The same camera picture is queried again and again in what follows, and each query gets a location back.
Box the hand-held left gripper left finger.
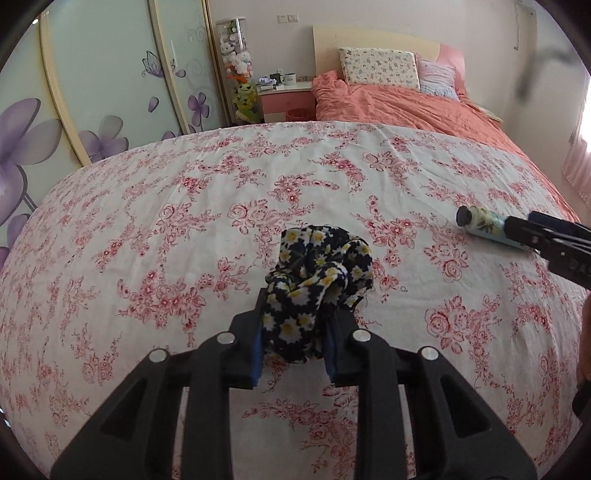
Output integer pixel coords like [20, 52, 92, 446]
[50, 288, 269, 480]

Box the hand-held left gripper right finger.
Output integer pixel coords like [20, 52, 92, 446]
[321, 305, 539, 480]

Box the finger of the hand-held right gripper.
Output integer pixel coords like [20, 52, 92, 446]
[503, 216, 574, 259]
[527, 210, 591, 241]

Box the floral hand cream tube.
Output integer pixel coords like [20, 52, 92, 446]
[456, 205, 525, 250]

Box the black daisy print scrunchie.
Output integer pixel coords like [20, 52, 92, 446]
[261, 224, 374, 365]

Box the pink curtain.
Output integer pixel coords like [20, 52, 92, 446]
[562, 134, 591, 191]

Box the pink floral tablecloth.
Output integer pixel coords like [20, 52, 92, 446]
[0, 121, 585, 480]

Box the pink striped pillow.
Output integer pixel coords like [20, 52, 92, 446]
[416, 53, 461, 101]

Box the bed with coral cover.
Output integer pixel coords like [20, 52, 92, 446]
[311, 25, 532, 158]

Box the white floral pillow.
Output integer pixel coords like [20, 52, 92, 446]
[339, 47, 421, 90]

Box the green plush toy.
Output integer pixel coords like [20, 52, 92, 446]
[233, 83, 259, 123]

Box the pink nightstand with mugs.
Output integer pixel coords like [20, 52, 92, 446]
[256, 83, 317, 124]

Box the glass display tube with plush toys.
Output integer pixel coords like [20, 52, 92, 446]
[215, 17, 252, 125]

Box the wardrobe with purple flower doors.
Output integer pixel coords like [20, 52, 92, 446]
[0, 0, 227, 241]

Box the white wall pipe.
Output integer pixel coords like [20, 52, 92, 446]
[510, 0, 528, 51]

